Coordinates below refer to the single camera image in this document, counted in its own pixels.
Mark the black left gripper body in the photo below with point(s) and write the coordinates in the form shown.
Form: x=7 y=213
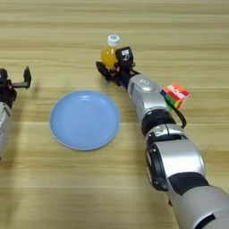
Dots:
x=8 y=94

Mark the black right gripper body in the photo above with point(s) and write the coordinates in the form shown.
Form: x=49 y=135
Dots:
x=123 y=76

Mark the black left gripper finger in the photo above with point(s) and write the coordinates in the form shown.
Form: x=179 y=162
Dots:
x=27 y=78

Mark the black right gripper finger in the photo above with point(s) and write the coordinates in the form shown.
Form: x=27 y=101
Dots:
x=105 y=71

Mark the orange juice bottle white cap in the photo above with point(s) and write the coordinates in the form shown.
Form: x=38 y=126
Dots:
x=108 y=58

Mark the round blue plate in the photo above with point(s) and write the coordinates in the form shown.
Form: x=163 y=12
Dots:
x=85 y=120

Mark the multicoloured puzzle cube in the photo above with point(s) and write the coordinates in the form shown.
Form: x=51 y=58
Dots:
x=176 y=95

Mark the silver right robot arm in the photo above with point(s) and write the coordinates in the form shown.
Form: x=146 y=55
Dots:
x=179 y=161

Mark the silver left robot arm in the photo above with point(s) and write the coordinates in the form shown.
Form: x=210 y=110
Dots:
x=4 y=128

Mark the left black box white label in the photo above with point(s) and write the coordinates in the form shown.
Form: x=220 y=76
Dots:
x=3 y=76

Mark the black box white label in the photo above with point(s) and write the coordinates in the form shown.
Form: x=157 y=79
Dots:
x=124 y=56
x=3 y=76

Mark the right black box white label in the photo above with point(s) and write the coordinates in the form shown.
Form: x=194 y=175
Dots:
x=124 y=56

